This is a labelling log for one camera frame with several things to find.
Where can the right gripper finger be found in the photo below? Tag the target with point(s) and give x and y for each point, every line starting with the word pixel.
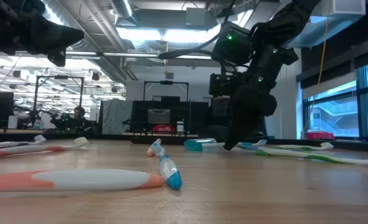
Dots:
pixel 246 115

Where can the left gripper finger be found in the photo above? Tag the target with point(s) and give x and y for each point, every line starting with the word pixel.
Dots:
pixel 59 34

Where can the teal mouthwash bottle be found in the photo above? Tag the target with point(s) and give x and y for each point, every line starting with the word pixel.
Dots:
pixel 194 145

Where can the green white toothbrush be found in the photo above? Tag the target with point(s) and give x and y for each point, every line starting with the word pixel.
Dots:
pixel 308 147
pixel 327 157

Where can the orange white toothbrush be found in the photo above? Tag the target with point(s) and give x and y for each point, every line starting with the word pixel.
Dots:
pixel 31 149
pixel 87 180
pixel 151 152

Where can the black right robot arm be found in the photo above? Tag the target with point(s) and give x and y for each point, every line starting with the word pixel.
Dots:
pixel 283 21

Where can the white cylindrical container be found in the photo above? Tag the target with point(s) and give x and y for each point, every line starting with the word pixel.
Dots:
pixel 180 127

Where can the red box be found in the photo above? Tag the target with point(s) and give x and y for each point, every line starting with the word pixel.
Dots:
pixel 320 136

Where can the person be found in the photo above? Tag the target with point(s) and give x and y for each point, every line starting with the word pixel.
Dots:
pixel 78 113

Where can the red object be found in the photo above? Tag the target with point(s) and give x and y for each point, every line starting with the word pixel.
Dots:
pixel 163 128

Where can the clear plastic cup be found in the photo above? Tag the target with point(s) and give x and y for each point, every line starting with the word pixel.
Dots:
pixel 158 116

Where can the ceiling light panel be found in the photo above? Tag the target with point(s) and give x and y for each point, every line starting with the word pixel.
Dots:
pixel 183 35

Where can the clear water bottle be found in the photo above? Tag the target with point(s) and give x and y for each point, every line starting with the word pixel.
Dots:
pixel 38 124

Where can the gray fabric curtain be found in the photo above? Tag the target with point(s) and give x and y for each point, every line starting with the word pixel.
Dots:
pixel 116 116

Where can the white ceiling unit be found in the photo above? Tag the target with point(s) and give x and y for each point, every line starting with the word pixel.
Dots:
pixel 348 7

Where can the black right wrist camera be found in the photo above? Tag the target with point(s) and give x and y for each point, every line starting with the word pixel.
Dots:
pixel 221 84

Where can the black partition wall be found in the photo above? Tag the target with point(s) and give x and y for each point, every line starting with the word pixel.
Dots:
pixel 199 112

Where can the silver ventilation duct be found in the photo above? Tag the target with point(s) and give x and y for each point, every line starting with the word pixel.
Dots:
pixel 123 7

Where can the black table frame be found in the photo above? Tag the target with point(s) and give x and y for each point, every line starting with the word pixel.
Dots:
pixel 62 137

